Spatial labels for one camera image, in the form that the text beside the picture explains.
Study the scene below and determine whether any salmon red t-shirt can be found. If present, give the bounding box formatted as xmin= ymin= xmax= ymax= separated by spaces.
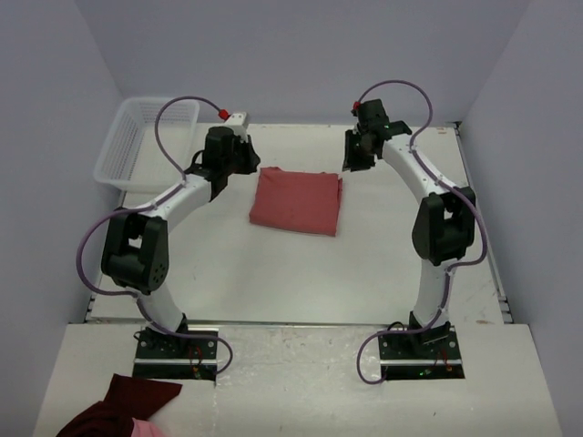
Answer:
xmin=249 ymin=167 xmax=343 ymax=237

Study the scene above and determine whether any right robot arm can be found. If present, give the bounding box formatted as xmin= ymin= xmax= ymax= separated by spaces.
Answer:
xmin=343 ymin=99 xmax=475 ymax=358

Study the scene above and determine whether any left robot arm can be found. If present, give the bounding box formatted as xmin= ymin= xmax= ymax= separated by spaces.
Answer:
xmin=101 ymin=123 xmax=261 ymax=358

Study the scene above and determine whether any white plastic laundry basket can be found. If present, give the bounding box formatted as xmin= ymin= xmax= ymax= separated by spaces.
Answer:
xmin=93 ymin=97 xmax=199 ymax=194

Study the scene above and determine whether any dark maroon t-shirt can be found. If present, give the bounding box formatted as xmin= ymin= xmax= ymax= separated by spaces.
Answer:
xmin=57 ymin=374 xmax=182 ymax=437

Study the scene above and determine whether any pink cloth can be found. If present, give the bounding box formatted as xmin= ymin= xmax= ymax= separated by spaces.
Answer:
xmin=130 ymin=419 xmax=166 ymax=437

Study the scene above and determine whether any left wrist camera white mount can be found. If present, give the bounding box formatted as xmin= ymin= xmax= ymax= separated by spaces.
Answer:
xmin=223 ymin=112 xmax=249 ymax=143

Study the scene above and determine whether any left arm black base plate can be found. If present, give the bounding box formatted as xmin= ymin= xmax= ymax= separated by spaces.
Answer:
xmin=132 ymin=326 xmax=219 ymax=382

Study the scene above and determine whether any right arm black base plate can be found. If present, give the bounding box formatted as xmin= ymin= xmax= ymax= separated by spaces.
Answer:
xmin=378 ymin=330 xmax=465 ymax=381

